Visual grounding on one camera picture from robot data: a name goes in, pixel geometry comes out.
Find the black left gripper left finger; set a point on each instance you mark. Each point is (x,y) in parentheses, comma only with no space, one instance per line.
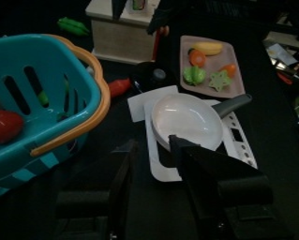
(122,187)

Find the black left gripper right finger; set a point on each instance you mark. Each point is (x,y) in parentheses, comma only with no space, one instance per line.
(214,181)

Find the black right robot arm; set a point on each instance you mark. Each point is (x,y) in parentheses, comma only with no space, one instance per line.
(158,18)

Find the white paper sheet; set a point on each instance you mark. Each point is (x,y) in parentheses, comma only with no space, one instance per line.
(139,106)

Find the green toy star fruit slice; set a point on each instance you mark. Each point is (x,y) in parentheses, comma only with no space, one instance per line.
(219,80)

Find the red toy ketchup bottle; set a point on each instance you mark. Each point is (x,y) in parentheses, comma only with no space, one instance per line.
(119,86)

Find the green toy pepper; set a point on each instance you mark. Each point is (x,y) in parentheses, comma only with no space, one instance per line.
(194,75)

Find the green toy vegetable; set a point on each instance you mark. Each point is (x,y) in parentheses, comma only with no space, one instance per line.
(43,98)

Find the red toy tomato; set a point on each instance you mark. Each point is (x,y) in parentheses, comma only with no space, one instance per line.
(3,125)

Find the small orange toy piece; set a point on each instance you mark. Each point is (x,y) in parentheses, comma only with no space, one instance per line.
(229,69)

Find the red tool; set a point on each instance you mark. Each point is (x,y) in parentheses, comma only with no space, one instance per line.
(285,78)

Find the pinkish beige serving tray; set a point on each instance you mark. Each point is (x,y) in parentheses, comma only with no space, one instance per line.
(215,62)

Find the orange toy fruit half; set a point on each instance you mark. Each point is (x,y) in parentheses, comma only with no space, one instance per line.
(197,58)

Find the yellow toy banana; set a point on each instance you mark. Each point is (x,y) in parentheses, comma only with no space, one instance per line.
(207,48)

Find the white paper box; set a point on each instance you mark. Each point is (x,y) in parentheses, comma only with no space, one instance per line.
(281,53)

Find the green toy pea pods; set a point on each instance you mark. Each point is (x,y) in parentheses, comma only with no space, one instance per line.
(74,26)

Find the red green toy packet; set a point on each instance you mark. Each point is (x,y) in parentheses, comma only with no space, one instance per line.
(139,4)

